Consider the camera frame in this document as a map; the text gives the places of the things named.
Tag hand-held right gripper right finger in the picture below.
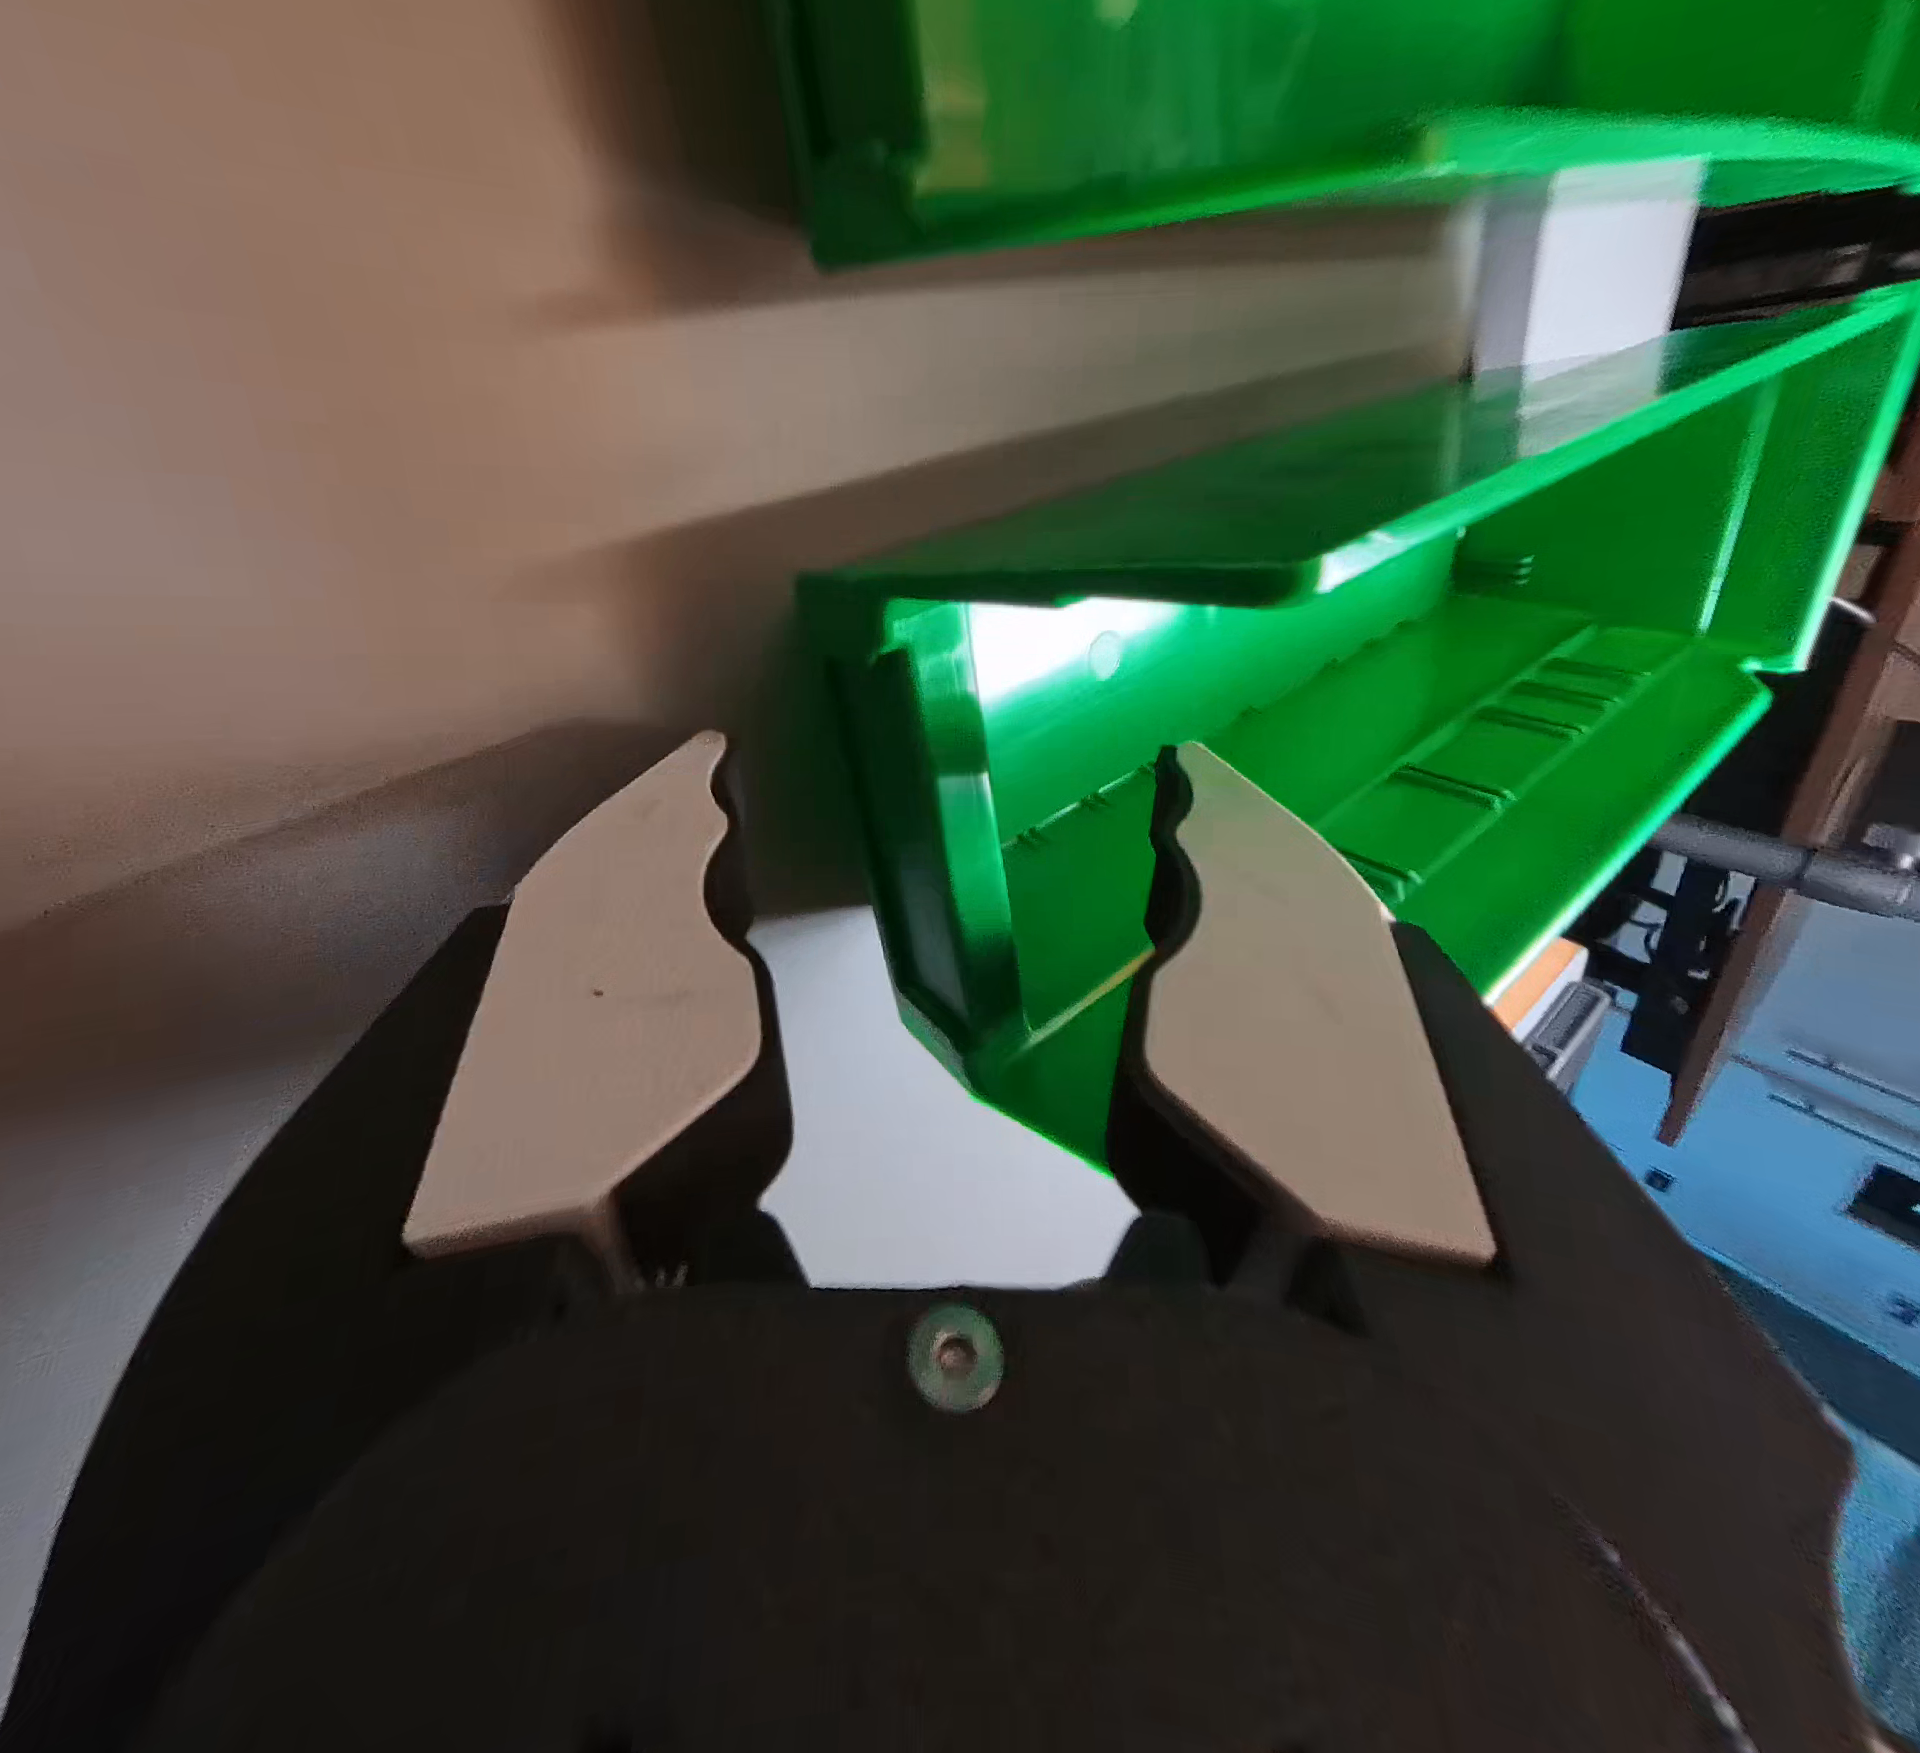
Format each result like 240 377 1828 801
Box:
1111 742 1502 1282

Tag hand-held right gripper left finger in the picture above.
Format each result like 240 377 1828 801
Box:
404 730 783 1288

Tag green plastic storage bin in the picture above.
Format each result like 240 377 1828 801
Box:
794 282 1920 1161
745 0 1920 274

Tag grey desk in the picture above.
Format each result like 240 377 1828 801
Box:
0 0 1477 1559

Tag grey metal bar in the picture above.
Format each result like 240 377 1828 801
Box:
1650 810 1920 921

